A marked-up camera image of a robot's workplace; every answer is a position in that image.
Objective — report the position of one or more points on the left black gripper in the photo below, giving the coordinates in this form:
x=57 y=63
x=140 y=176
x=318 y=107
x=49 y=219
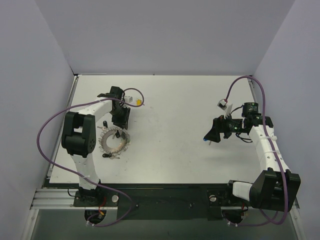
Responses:
x=124 y=117

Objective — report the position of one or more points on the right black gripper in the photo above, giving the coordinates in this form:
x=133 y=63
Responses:
x=223 y=127

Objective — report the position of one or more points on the metal disc keyring holder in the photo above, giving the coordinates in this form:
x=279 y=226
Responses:
x=113 y=141

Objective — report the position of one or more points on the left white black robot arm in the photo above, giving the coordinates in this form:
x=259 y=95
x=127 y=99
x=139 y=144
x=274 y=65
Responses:
x=79 y=134

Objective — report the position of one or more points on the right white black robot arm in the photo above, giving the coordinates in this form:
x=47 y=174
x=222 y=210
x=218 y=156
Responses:
x=276 y=186

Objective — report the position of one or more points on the yellow tagged key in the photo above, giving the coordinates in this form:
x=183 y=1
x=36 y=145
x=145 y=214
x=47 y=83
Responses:
x=139 y=102

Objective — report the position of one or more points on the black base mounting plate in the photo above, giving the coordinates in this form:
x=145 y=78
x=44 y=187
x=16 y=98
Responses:
x=161 y=202

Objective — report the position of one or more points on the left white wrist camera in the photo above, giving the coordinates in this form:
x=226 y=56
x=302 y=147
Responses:
x=128 y=99

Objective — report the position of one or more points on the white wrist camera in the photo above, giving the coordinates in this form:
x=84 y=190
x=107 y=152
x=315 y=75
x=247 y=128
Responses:
x=128 y=99
x=226 y=107

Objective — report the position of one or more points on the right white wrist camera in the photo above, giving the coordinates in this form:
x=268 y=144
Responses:
x=226 y=107

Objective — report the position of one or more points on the aluminium frame rail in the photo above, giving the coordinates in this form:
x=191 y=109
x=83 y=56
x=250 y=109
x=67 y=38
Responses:
x=53 y=199

